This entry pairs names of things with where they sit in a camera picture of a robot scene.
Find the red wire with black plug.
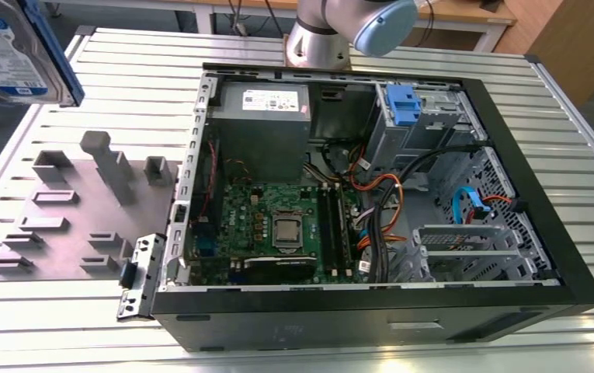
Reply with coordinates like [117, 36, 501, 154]
[481, 195, 530, 213]

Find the hard disk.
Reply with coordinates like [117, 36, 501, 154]
[0, 0, 86, 109]

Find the metal disk bay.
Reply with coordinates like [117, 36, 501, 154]
[410, 223, 558, 283]

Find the green motherboard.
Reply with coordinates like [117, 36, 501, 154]
[188, 182, 376, 284]

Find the silver CPU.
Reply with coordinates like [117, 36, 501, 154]
[274, 219, 304, 244]

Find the grey power supply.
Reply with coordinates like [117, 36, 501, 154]
[208, 81, 313, 186]

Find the black RAM stick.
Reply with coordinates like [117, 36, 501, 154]
[332, 183, 356, 273]

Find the black graphics card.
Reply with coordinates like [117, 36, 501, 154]
[229, 254, 322, 284]

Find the metal optical drive cage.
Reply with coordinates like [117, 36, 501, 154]
[369, 81, 488, 173]

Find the blue drive latch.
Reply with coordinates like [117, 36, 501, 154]
[388, 83, 424, 127]

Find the black PC case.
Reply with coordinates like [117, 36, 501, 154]
[149, 61, 594, 353]

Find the grey parts rack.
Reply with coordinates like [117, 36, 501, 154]
[0, 131, 182, 284]

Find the wooden desk with white legs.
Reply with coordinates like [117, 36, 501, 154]
[172, 0, 518, 54]

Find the brown wooden cabinet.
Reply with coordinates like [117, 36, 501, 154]
[493, 0, 594, 106]

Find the yellow black wire bundle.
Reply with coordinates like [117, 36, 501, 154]
[302, 161, 342, 186]

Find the orange wire bundle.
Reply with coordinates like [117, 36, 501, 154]
[350, 173, 408, 249]

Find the thick black cable bundle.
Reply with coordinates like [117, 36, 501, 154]
[369, 143, 490, 283]

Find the metal card retainer bracket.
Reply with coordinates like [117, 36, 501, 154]
[114, 232, 168, 322]

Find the blue data wire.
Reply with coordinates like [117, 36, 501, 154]
[452, 186, 494, 227]

